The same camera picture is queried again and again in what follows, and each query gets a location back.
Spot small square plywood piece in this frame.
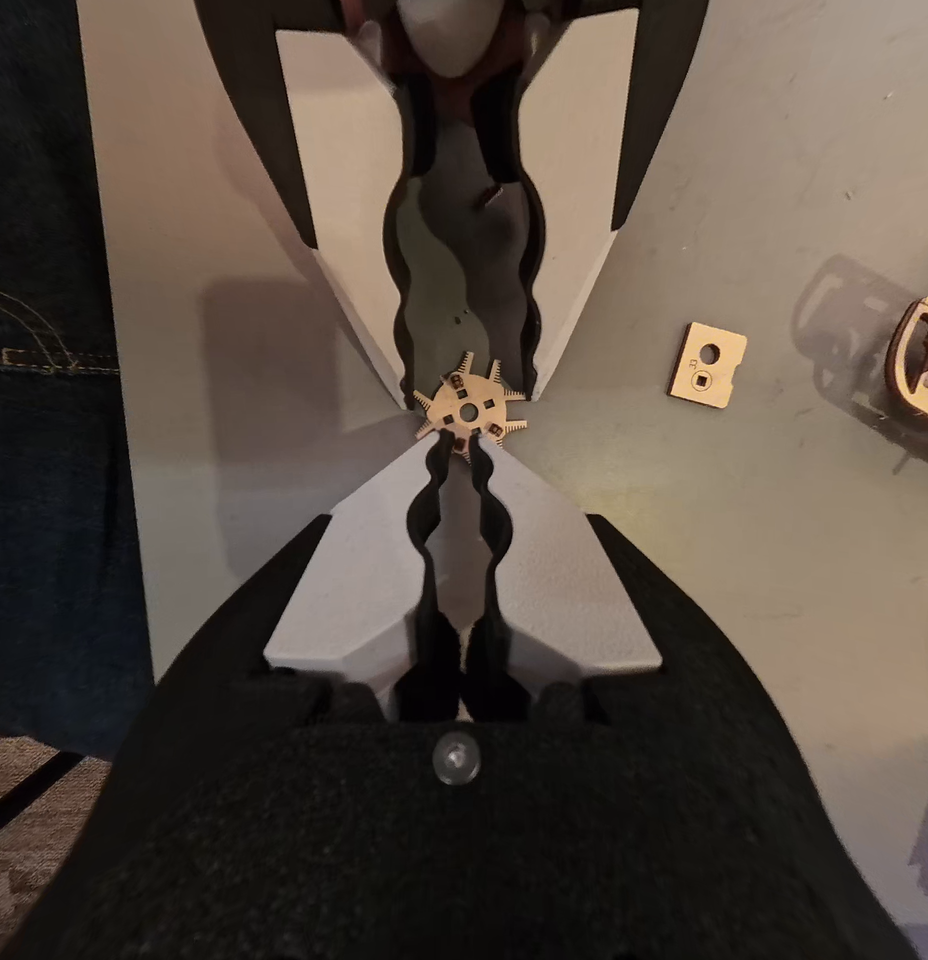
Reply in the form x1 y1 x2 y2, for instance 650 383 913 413
665 322 749 410

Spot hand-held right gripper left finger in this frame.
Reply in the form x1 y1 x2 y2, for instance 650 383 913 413
263 437 465 720

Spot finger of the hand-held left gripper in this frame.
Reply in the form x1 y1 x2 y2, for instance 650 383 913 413
272 21 435 412
471 11 639 404

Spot wooden biplane model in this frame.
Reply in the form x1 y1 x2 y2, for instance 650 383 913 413
884 296 928 423

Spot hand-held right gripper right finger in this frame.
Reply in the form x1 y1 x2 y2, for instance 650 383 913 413
464 437 665 720

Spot wooden gear with toothed spokes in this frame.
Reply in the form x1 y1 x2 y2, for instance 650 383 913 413
413 351 529 459

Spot person's blue jeans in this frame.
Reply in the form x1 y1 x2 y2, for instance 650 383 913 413
0 0 156 755

